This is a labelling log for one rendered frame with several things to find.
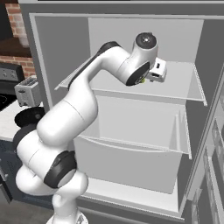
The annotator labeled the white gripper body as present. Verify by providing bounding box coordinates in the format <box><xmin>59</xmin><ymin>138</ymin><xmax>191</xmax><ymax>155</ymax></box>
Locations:
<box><xmin>153</xmin><ymin>57</ymin><xmax>168</xmax><ymax>83</ymax></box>

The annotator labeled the clear fridge drawer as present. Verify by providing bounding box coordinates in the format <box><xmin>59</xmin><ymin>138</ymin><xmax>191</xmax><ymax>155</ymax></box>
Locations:
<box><xmin>73</xmin><ymin>95</ymin><xmax>193</xmax><ymax>195</ymax></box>

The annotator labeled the grey fridge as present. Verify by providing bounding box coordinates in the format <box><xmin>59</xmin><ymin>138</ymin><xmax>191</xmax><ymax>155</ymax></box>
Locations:
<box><xmin>17</xmin><ymin>0</ymin><xmax>224</xmax><ymax>224</ymax></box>

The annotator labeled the grey fridge door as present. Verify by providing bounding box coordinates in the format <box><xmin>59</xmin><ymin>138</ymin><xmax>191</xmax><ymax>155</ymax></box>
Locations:
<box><xmin>185</xmin><ymin>65</ymin><xmax>224</xmax><ymax>224</ymax></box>

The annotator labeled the silver toaster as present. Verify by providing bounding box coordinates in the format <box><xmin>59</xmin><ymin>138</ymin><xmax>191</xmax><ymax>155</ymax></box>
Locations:
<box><xmin>14</xmin><ymin>75</ymin><xmax>42</xmax><ymax>108</ymax></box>

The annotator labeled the black round pan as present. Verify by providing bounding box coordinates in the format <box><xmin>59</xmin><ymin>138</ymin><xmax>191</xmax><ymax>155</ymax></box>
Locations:
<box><xmin>14</xmin><ymin>106</ymin><xmax>46</xmax><ymax>129</ymax></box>

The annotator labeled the dark wooden shelf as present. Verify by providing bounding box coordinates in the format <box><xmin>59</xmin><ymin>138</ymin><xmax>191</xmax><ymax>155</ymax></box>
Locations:
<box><xmin>0</xmin><ymin>37</ymin><xmax>32</xmax><ymax>59</ymax></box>

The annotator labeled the black and grey stove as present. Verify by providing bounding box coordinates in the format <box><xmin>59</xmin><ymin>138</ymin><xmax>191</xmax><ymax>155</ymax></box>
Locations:
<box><xmin>0</xmin><ymin>62</ymin><xmax>26</xmax><ymax>112</ymax></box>

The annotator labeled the dark blue cupboard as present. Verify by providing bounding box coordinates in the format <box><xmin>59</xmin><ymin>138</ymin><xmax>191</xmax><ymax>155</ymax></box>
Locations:
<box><xmin>0</xmin><ymin>139</ymin><xmax>54</xmax><ymax>210</ymax></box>

